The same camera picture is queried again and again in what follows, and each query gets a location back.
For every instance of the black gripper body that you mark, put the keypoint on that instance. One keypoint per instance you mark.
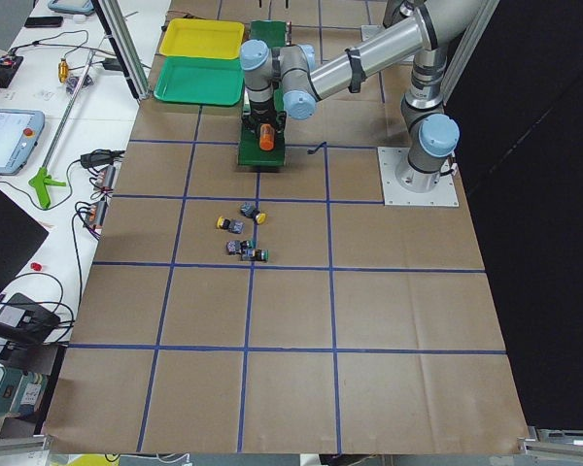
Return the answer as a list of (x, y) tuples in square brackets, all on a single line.
[(262, 115)]

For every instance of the orange 4680 cylinder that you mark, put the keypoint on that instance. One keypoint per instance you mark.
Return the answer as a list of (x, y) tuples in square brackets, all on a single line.
[(266, 137)]

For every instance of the yellow push button switch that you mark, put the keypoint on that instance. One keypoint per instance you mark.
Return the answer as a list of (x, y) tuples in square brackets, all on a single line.
[(250, 210)]

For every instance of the green push button switch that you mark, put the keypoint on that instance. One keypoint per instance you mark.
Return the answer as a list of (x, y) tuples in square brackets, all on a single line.
[(258, 255)]

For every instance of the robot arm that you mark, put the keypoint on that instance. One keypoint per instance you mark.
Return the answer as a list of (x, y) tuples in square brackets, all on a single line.
[(285, 82)]

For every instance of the green plastic tray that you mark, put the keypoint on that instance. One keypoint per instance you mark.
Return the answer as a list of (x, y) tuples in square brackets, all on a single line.
[(206, 81)]

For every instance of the loose blue tape strip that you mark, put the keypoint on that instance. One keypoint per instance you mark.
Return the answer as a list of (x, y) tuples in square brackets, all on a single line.
[(320, 146)]

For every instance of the green conveyor belt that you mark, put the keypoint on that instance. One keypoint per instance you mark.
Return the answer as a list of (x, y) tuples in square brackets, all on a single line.
[(274, 34)]

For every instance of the yellow plastic tray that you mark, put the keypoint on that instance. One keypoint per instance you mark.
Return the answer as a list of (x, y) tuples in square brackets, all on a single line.
[(202, 38)]

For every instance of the black power adapter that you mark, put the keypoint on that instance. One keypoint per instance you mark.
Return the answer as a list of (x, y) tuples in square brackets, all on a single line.
[(111, 64)]

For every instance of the black smartphone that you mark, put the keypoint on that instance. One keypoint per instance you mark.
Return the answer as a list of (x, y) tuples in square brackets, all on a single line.
[(44, 22)]

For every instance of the teach pendant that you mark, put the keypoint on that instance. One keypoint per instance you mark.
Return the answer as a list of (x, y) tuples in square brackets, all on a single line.
[(19, 134)]

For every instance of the black monitor corner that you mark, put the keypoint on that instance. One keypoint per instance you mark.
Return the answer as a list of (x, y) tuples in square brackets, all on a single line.
[(20, 237)]

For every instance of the black box device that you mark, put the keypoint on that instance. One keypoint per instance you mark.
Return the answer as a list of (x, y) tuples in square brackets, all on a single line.
[(26, 322)]

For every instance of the aluminium frame post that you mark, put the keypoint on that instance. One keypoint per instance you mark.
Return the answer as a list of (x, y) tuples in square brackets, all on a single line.
[(116, 30)]

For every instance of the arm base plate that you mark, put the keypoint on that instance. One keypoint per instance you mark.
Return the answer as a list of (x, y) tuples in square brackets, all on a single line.
[(403, 186)]

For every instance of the metal rod with green handle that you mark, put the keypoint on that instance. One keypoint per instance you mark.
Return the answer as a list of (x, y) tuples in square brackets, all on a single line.
[(42, 180)]

